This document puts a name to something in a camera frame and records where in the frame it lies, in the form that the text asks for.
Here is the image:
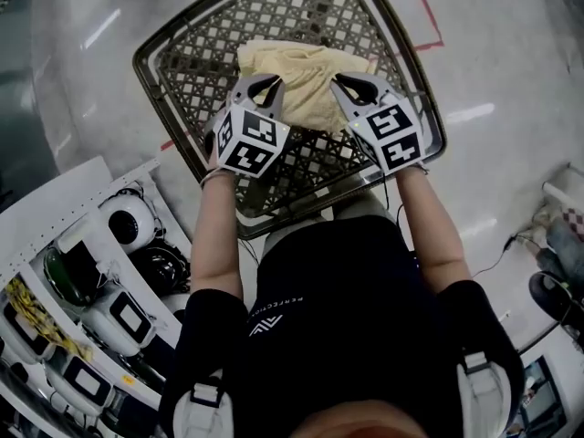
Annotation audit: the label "white device with black screen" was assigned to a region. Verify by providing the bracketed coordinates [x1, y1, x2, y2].
[80, 287, 157, 359]
[0, 297, 52, 365]
[44, 352, 116, 418]

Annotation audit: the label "thin wrist bracelet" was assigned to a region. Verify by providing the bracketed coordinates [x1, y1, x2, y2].
[199, 169, 235, 188]

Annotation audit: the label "dark plastic lattice basket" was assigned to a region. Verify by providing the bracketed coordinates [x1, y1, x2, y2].
[131, 0, 449, 241]

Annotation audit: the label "person's face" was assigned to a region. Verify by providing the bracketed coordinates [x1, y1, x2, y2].
[294, 398, 433, 438]

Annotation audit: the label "white round robot head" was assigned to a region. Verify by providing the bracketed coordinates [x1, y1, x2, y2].
[97, 193, 160, 256]

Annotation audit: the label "white shoulder strap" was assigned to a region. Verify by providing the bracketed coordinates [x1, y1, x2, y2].
[174, 370, 230, 438]
[454, 349, 513, 438]

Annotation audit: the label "white table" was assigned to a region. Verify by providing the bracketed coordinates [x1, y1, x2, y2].
[514, 320, 584, 438]

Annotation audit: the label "person's black t-shirt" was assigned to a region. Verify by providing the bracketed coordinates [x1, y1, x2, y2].
[158, 214, 527, 438]

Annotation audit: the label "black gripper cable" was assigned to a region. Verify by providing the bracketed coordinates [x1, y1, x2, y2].
[381, 173, 405, 230]

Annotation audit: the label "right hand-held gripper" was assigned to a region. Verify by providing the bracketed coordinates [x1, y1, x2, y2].
[329, 71, 426, 177]

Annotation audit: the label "monitor screen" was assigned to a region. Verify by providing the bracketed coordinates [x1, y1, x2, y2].
[518, 355, 570, 436]

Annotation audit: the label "yellow and black strap bundle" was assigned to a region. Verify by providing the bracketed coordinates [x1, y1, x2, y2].
[3, 276, 94, 362]

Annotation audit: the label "person's light grey trousers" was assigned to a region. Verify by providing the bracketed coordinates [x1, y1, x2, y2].
[261, 193, 399, 257]

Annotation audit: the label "person's left forearm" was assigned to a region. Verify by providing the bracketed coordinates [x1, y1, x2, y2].
[188, 167, 246, 301]

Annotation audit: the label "cream yellow pants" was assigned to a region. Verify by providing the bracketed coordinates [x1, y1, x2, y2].
[236, 38, 378, 136]

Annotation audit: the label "black floor cable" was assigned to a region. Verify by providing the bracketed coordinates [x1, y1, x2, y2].
[471, 231, 548, 278]

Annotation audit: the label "person's right forearm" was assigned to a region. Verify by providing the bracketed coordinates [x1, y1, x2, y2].
[393, 163, 474, 297]

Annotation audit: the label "white shelf rack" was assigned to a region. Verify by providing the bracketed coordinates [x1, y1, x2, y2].
[0, 154, 195, 438]

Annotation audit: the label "green and black round device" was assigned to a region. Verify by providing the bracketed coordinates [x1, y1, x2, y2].
[42, 238, 111, 308]

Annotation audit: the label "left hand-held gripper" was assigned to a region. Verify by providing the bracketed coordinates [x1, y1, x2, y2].
[203, 73, 292, 180]

